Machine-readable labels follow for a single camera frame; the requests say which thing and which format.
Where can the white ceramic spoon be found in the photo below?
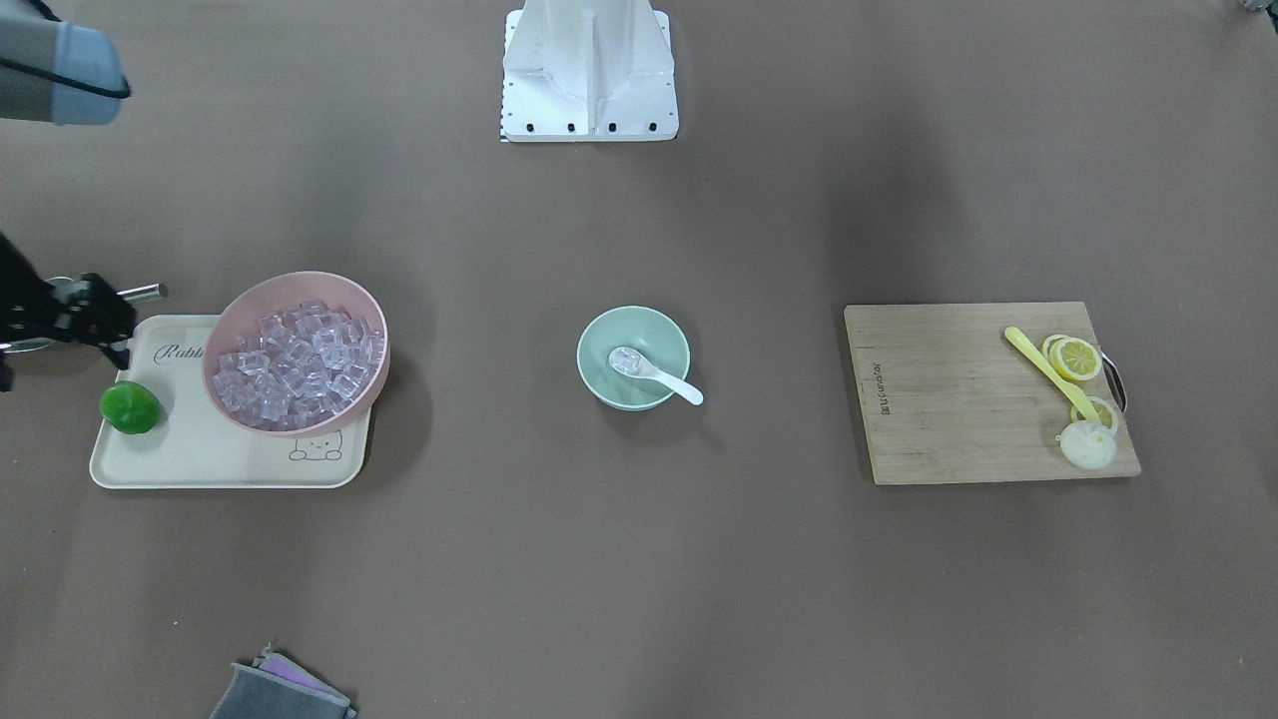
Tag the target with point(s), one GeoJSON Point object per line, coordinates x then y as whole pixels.
{"type": "Point", "coordinates": [649, 371]}

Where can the clear ice cube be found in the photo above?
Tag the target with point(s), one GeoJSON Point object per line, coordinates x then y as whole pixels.
{"type": "Point", "coordinates": [625, 361]}

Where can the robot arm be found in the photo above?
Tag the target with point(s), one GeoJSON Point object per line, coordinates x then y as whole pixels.
{"type": "Point", "coordinates": [54, 71]}

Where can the mint green bowl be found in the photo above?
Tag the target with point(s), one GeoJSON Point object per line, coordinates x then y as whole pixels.
{"type": "Point", "coordinates": [654, 335]}

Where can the pink bowl of ice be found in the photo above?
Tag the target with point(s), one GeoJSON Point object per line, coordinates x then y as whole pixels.
{"type": "Point", "coordinates": [300, 355]}

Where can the bamboo cutting board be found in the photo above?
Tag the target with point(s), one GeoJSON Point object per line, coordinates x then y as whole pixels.
{"type": "Point", "coordinates": [947, 400]}

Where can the yellow plastic knife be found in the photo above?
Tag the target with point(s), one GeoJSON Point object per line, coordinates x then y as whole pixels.
{"type": "Point", "coordinates": [1078, 399]}

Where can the lemon slice under knife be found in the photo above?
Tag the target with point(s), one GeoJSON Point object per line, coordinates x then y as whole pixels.
{"type": "Point", "coordinates": [1107, 415]}

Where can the cream serving tray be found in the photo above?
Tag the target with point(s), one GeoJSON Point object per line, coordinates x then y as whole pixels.
{"type": "Point", "coordinates": [194, 446]}

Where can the grey folded cloth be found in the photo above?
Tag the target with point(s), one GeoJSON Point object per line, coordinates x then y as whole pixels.
{"type": "Point", "coordinates": [274, 685]}

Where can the green lime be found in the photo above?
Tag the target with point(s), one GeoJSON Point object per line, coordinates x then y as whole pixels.
{"type": "Point", "coordinates": [130, 408]}

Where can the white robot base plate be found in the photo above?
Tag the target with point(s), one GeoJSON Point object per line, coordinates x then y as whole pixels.
{"type": "Point", "coordinates": [588, 71]}

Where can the lemon slice near handle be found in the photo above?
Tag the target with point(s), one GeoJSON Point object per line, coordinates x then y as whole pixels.
{"type": "Point", "coordinates": [1072, 358]}

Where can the metal cutting board handle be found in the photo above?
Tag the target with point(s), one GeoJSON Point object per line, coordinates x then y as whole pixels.
{"type": "Point", "coordinates": [1114, 381]}

